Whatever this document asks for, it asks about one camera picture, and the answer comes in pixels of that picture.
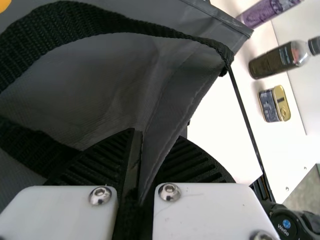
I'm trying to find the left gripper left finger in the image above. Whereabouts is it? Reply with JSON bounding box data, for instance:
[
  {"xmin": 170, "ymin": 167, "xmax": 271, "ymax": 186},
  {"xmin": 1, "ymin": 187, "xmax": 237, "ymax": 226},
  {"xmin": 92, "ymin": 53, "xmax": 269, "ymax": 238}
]
[{"xmin": 0, "ymin": 127, "xmax": 138, "ymax": 240}]

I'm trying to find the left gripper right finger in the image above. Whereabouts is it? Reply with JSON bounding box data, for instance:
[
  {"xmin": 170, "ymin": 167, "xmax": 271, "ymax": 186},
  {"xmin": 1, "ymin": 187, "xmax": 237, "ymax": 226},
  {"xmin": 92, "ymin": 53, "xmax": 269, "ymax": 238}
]
[{"xmin": 149, "ymin": 136, "xmax": 281, "ymax": 240}]

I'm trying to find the dark grey bag with straps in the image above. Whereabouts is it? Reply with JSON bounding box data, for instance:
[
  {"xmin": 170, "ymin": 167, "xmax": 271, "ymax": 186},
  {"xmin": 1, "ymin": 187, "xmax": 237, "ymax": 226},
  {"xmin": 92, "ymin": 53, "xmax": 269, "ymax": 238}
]
[{"xmin": 0, "ymin": 0, "xmax": 255, "ymax": 213}]

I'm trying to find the rectangular tin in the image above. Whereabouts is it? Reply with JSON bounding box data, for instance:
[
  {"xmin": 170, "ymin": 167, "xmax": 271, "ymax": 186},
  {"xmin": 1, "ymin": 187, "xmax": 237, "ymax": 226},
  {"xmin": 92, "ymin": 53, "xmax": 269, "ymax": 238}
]
[{"xmin": 258, "ymin": 84, "xmax": 292, "ymax": 123}]

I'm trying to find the dark coffee bottle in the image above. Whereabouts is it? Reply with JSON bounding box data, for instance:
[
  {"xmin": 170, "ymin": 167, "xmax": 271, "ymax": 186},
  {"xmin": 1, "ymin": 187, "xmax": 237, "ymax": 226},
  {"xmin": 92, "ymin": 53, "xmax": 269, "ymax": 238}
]
[{"xmin": 248, "ymin": 36, "xmax": 320, "ymax": 80}]

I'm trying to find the purple can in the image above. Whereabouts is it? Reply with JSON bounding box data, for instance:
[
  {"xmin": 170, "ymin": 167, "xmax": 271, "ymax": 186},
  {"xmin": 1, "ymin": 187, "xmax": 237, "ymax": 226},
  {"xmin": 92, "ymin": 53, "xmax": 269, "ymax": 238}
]
[{"xmin": 236, "ymin": 0, "xmax": 305, "ymax": 29}]

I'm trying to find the black strip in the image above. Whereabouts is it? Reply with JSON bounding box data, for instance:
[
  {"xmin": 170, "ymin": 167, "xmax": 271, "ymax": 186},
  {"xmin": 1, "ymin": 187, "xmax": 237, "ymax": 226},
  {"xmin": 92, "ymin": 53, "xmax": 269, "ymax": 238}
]
[{"xmin": 226, "ymin": 65, "xmax": 265, "ymax": 176}]

